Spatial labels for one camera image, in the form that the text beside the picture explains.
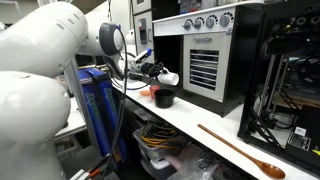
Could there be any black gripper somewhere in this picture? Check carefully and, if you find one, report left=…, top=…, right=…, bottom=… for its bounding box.
left=140, top=62, right=164, bottom=77

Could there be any white cup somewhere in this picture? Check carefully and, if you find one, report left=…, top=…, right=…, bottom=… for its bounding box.
left=158, top=72, right=179, bottom=86

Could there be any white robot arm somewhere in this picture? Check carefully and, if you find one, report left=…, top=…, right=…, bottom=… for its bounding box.
left=0, top=1, right=124, bottom=180

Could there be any orange plastic cup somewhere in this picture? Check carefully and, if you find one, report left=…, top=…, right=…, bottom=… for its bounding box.
left=149, top=85, right=160, bottom=99

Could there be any black bowl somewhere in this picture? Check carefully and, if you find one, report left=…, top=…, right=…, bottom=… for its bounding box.
left=154, top=89, right=175, bottom=108

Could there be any orange round lid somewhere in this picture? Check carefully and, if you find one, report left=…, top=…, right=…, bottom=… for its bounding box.
left=140, top=90, right=151, bottom=96

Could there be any blue standing case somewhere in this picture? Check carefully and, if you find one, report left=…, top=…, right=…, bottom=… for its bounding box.
left=78, top=68, right=118, bottom=156

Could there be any white toy kitchen stove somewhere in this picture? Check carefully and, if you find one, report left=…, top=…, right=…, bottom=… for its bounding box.
left=131, top=0, right=264, bottom=118

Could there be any clear plastic storage bin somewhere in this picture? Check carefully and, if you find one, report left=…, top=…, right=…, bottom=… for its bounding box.
left=133, top=129, right=188, bottom=180

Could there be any clear plastic bag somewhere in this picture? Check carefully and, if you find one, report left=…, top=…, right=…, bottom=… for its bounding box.
left=165, top=148, right=225, bottom=180

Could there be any long wooden spoon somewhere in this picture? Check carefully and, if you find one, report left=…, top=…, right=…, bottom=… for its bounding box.
left=198, top=124, right=286, bottom=179

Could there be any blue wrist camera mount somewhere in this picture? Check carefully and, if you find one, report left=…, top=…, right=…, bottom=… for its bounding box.
left=142, top=48, right=152, bottom=57

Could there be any yellow cable bundle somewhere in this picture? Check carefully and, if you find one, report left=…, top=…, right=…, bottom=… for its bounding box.
left=139, top=121, right=188, bottom=149

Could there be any black 3D printer frame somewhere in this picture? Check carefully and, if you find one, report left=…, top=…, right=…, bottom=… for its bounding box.
left=238, top=0, right=320, bottom=176

